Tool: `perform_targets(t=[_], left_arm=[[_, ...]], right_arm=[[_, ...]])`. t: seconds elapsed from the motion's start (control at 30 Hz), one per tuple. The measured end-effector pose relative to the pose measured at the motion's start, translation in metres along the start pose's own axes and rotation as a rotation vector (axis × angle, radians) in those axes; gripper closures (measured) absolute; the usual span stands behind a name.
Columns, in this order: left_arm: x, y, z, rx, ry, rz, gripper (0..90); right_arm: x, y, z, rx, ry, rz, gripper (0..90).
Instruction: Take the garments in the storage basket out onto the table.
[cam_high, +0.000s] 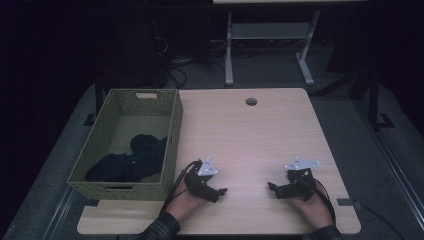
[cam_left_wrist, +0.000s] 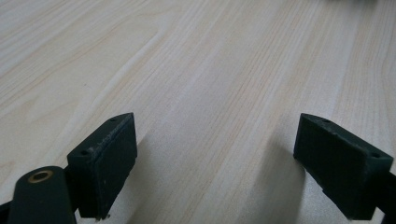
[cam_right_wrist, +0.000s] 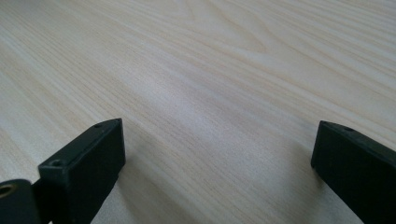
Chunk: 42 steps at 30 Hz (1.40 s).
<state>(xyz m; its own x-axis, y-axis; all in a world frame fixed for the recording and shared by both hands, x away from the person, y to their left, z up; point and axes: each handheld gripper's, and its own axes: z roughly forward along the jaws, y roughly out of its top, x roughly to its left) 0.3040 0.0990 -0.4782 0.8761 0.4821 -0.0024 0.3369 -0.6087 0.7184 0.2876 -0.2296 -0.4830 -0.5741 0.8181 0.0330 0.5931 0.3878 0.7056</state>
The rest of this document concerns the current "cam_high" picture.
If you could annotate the black metal stand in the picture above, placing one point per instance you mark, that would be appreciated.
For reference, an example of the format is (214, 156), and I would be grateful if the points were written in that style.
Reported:
(375, 100)

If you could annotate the green woven basket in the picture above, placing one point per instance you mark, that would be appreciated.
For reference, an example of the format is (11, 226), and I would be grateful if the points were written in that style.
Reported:
(100, 133)

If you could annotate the grey tape strip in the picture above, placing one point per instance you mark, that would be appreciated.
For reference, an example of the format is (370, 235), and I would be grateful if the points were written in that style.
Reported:
(345, 202)

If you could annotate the dark blue knit sweater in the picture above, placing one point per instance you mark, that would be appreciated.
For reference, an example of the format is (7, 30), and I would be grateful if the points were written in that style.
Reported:
(140, 160)

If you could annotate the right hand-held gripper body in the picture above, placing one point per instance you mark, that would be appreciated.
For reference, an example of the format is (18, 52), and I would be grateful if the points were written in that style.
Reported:
(298, 188)

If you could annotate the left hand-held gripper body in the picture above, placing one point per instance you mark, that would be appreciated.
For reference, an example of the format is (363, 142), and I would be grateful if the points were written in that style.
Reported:
(196, 186)

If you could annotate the person's right hand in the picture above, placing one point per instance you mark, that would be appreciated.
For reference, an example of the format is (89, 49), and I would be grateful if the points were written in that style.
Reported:
(315, 211)

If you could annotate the white metal stand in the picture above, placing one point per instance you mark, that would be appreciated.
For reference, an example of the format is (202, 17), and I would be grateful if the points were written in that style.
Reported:
(268, 30)

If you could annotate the person's left hand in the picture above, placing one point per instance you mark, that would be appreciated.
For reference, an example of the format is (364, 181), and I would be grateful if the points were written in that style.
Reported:
(183, 206)

